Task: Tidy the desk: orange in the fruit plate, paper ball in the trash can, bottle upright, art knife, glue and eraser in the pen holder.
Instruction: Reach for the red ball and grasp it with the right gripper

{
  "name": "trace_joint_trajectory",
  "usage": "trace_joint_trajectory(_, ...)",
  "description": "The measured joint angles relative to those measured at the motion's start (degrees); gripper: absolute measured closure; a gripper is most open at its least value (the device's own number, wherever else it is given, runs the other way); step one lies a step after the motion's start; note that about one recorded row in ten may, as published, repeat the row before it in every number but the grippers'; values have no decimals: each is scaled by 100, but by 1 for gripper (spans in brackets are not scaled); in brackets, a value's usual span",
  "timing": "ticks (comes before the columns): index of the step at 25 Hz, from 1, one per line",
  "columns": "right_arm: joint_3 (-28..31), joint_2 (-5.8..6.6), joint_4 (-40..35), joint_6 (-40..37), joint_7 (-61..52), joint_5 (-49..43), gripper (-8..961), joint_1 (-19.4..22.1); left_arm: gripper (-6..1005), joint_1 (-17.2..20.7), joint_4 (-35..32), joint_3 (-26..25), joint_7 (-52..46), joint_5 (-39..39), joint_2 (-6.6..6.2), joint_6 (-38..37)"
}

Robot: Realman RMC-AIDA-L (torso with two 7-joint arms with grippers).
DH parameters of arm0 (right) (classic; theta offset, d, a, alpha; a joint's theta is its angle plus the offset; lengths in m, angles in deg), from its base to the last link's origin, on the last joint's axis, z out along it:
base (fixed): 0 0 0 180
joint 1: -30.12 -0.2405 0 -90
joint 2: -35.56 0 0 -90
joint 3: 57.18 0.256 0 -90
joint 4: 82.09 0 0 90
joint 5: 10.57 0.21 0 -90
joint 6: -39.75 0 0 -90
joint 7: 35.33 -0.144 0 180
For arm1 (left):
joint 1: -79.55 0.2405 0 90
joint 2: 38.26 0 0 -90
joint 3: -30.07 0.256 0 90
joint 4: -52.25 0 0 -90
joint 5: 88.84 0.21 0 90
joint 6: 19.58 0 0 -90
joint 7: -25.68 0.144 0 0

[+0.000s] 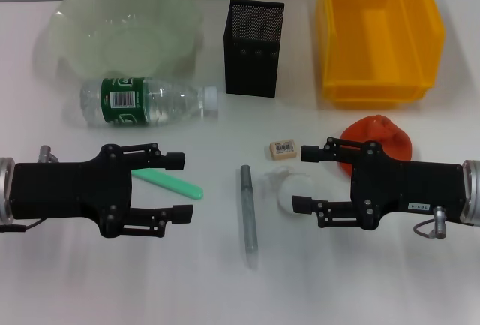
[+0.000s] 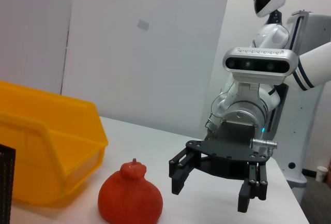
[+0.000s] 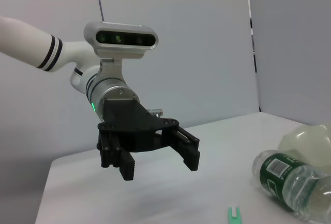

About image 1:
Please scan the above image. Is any clear green-label water bottle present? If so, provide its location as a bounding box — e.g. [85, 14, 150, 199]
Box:
[79, 76, 220, 129]

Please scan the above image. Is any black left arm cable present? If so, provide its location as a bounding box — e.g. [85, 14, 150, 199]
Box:
[0, 219, 46, 233]

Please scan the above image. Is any orange fruit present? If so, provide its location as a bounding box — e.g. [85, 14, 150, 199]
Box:
[339, 113, 416, 179]

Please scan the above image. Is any grey pen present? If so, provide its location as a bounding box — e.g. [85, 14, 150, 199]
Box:
[238, 165, 260, 269]

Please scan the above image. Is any green pen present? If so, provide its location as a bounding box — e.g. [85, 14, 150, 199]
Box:
[130, 169, 205, 203]

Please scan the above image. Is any black mesh pen holder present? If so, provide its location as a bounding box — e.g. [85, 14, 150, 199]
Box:
[223, 0, 285, 99]

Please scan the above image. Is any white garlic bulb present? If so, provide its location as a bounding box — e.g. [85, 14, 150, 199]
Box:
[262, 167, 316, 215]

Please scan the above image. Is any beige eraser with barcode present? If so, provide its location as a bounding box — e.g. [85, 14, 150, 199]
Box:
[268, 139, 299, 161]

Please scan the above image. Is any pale green glass fruit plate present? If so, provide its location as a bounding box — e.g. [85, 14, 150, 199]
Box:
[48, 0, 203, 80]

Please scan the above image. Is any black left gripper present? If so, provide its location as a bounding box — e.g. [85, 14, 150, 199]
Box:
[10, 142, 194, 239]

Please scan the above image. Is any silver plug on left gripper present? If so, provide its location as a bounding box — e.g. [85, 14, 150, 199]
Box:
[39, 144, 61, 163]

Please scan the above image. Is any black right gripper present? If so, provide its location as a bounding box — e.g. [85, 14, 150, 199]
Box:
[292, 137, 466, 231]

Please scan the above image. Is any yellow plastic bin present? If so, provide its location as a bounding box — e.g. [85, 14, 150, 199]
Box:
[316, 0, 447, 110]

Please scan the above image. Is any silver plug with cable loop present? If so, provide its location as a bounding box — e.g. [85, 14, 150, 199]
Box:
[413, 206, 449, 239]

